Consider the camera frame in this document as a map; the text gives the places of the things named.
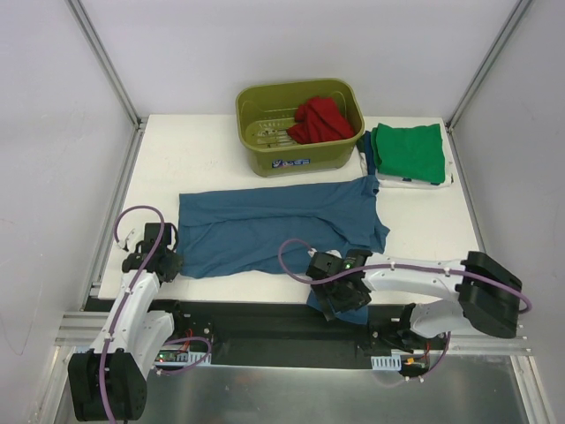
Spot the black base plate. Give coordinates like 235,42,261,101
145,300,442,367

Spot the right aluminium frame post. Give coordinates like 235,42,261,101
444,0,535,132

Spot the red t shirt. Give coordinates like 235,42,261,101
286,96,355,145

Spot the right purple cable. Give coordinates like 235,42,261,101
278,238,531,314

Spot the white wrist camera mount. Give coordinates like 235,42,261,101
116,228,139,252

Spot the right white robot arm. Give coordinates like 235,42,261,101
306,249,526,352

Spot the folded dark blue t shirt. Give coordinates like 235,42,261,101
358,130,442,186

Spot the left aluminium frame post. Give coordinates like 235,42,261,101
65,0,147,130

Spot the olive green plastic basket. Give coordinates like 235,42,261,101
236,79,365,177

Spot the aluminium frame post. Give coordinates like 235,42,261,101
444,0,535,132
65,0,147,130

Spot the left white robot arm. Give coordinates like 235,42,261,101
67,223,187,422

